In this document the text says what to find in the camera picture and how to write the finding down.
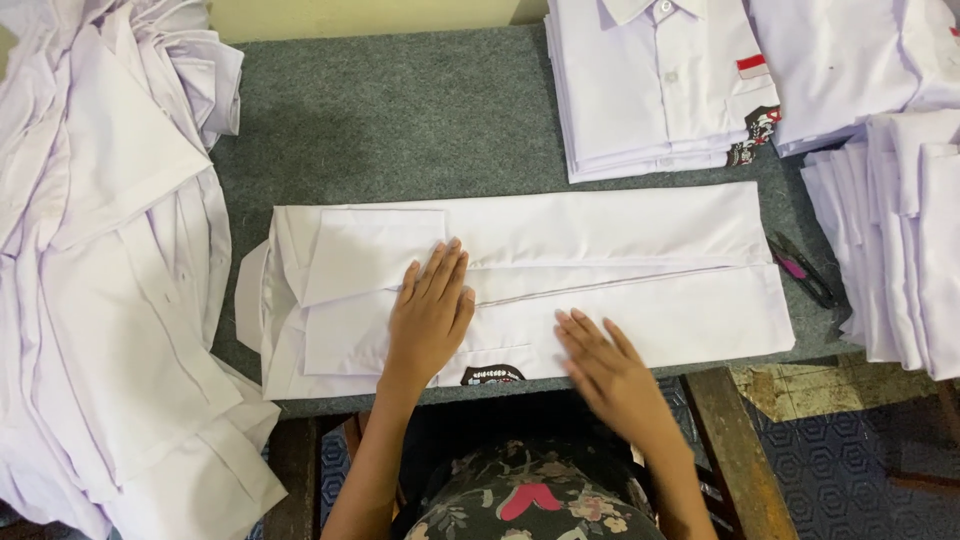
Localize stack of folded white shirts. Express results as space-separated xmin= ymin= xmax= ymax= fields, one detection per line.
xmin=544 ymin=0 xmax=783 ymax=186
xmin=744 ymin=0 xmax=960 ymax=159

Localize pink thread snips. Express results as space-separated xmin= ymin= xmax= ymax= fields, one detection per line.
xmin=766 ymin=231 xmax=838 ymax=310

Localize person's right hand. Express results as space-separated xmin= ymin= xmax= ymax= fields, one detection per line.
xmin=553 ymin=307 xmax=678 ymax=451

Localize grey felt table cover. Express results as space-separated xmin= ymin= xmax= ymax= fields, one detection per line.
xmin=207 ymin=22 xmax=865 ymax=421

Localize pile of white shirts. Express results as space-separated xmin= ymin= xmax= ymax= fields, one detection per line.
xmin=799 ymin=109 xmax=960 ymax=382

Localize white school shirt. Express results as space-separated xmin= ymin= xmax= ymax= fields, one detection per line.
xmin=234 ymin=180 xmax=798 ymax=402

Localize person's floral clothing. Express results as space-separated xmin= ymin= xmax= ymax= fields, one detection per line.
xmin=391 ymin=390 xmax=676 ymax=540

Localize heap of unfolded white shirts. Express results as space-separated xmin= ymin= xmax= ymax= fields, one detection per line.
xmin=0 ymin=0 xmax=289 ymax=540

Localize blue patterned floor mat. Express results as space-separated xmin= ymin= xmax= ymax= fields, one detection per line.
xmin=246 ymin=375 xmax=960 ymax=540

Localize person's left hand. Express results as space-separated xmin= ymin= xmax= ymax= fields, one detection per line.
xmin=376 ymin=237 xmax=477 ymax=399

